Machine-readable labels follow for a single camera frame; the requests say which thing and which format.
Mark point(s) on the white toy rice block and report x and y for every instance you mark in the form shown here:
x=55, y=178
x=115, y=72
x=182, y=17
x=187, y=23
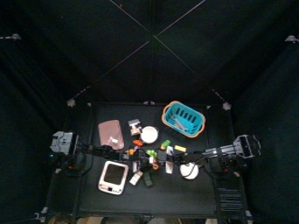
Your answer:
x=169, y=168

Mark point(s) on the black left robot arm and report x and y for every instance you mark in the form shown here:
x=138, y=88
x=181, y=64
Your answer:
x=82, y=147

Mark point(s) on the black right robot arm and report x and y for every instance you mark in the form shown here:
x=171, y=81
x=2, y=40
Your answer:
x=230, y=151

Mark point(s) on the green toy lettuce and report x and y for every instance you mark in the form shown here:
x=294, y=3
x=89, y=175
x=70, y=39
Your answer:
x=151, y=152

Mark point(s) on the small white toy cube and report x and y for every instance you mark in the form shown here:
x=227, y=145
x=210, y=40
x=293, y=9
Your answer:
x=170, y=150

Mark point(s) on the green and orange toy vegetable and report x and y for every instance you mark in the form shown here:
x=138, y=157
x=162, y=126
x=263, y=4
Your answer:
x=165, y=144

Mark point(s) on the yellow flat toy piece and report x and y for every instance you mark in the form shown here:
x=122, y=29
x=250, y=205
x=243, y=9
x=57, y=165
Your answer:
x=179, y=148

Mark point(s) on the orange toy carrot piece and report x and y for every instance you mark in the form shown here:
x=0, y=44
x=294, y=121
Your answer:
x=137, y=142

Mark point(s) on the white round toy dish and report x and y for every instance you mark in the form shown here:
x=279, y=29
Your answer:
x=189, y=171

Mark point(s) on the white round bowl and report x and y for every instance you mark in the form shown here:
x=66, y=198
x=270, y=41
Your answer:
x=149, y=134

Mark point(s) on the pink cutting board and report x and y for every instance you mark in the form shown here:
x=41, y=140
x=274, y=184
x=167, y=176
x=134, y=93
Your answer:
x=111, y=134

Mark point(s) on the white toy tablet scale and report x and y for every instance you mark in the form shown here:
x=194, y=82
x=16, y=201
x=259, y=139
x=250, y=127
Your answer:
x=113, y=177

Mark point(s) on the teal toy shopping basket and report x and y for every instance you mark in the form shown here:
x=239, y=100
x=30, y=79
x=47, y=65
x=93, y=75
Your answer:
x=183, y=119

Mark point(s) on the grey frame bracket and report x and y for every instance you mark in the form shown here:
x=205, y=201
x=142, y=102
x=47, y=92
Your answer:
x=226, y=105
x=71, y=102
x=15, y=37
x=291, y=38

